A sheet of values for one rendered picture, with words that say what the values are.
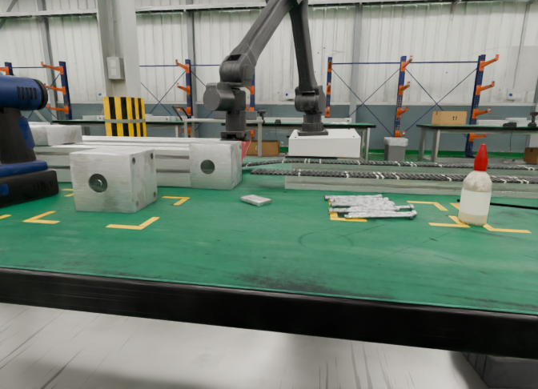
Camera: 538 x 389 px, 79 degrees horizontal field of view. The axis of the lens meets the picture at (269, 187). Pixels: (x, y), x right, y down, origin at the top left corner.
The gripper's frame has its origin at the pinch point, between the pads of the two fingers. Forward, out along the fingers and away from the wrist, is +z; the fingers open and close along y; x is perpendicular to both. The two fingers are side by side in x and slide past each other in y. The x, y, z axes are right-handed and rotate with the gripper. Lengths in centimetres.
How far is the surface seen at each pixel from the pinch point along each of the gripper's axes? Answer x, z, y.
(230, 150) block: 4.6, -6.5, 24.1
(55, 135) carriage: -36.2, -8.6, 22.4
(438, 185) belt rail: 47, 0, 21
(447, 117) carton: 230, -10, -479
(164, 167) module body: -9.9, -2.4, 24.2
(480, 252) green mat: 42, 2, 50
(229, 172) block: 4.3, -1.8, 24.1
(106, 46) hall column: -209, -83, -266
